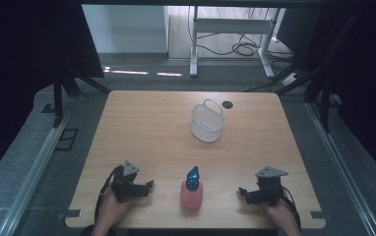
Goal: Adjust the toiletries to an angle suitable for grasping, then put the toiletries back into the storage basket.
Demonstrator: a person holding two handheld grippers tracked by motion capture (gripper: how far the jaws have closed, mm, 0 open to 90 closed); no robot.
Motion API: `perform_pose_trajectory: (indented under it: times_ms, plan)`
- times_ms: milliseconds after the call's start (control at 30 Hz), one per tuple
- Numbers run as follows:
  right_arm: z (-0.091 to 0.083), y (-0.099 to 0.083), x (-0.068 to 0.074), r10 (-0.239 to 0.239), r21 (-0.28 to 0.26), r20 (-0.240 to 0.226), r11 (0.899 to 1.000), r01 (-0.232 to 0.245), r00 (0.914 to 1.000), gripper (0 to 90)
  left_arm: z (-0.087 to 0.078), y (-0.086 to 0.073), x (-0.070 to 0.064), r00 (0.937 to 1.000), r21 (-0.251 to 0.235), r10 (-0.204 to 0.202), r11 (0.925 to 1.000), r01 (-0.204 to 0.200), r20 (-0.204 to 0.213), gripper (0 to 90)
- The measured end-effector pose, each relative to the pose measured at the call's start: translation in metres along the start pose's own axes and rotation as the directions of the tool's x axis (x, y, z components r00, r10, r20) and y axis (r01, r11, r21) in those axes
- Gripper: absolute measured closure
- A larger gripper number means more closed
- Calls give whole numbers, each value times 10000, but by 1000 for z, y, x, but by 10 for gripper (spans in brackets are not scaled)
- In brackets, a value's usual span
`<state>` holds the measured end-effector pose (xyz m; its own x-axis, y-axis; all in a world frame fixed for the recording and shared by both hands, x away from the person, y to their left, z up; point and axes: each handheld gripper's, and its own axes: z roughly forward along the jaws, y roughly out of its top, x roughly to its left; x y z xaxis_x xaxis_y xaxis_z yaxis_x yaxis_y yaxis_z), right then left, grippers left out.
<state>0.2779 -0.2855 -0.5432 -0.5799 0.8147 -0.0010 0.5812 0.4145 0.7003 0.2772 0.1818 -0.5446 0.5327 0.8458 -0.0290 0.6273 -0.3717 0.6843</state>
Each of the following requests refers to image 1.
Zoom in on aluminium floor rail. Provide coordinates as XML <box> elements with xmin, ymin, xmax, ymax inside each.
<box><xmin>304</xmin><ymin>101</ymin><xmax>376</xmax><ymax>236</ymax></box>
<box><xmin>0</xmin><ymin>112</ymin><xmax>71</xmax><ymax>236</ymax></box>

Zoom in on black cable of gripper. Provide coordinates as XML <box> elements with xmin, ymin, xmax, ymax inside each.
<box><xmin>94</xmin><ymin>165</ymin><xmax>123</xmax><ymax>224</ymax></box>
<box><xmin>279</xmin><ymin>185</ymin><xmax>302</xmax><ymax>230</ymax></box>

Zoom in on black metal stand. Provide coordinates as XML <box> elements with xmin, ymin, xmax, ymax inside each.
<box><xmin>275</xmin><ymin>9</ymin><xmax>364</xmax><ymax>134</ymax></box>
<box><xmin>51</xmin><ymin>74</ymin><xmax>112</xmax><ymax>130</ymax></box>

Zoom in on person's right hand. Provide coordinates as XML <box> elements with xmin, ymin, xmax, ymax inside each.
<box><xmin>265</xmin><ymin>198</ymin><xmax>299</xmax><ymax>230</ymax></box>

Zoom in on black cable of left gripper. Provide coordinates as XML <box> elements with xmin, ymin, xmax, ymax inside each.
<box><xmin>94</xmin><ymin>165</ymin><xmax>123</xmax><ymax>224</ymax></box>

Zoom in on person's left hand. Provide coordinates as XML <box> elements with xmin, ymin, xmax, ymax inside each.
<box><xmin>97</xmin><ymin>187</ymin><xmax>136</xmax><ymax>228</ymax></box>

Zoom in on black floor bracket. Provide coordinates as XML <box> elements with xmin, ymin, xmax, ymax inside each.
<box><xmin>54</xmin><ymin>128</ymin><xmax>80</xmax><ymax>152</ymax></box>

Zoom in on dark curtain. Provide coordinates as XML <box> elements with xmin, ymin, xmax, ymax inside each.
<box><xmin>276</xmin><ymin>6</ymin><xmax>376</xmax><ymax>189</ymax></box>
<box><xmin>0</xmin><ymin>0</ymin><xmax>105</xmax><ymax>191</ymax></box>

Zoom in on black cables on floor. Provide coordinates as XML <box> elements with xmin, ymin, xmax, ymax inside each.
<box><xmin>195</xmin><ymin>6</ymin><xmax>296</xmax><ymax>68</ymax></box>

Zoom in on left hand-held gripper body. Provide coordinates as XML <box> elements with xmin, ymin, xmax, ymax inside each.
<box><xmin>111</xmin><ymin>159</ymin><xmax>149</xmax><ymax>204</ymax></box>

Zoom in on white desk frame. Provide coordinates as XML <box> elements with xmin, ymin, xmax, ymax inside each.
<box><xmin>189</xmin><ymin>5</ymin><xmax>282</xmax><ymax>80</ymax></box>

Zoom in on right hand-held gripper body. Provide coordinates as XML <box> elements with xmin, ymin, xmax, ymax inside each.
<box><xmin>247</xmin><ymin>165</ymin><xmax>289</xmax><ymax>207</ymax></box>

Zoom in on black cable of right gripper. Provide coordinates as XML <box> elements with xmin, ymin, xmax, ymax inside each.
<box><xmin>279</xmin><ymin>185</ymin><xmax>302</xmax><ymax>230</ymax></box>

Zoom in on white mesh basket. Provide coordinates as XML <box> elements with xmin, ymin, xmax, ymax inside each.
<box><xmin>190</xmin><ymin>97</ymin><xmax>226</xmax><ymax>144</ymax></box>

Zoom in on white power strip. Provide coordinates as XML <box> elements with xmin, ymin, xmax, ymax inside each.
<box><xmin>281</xmin><ymin>72</ymin><xmax>300</xmax><ymax>88</ymax></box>

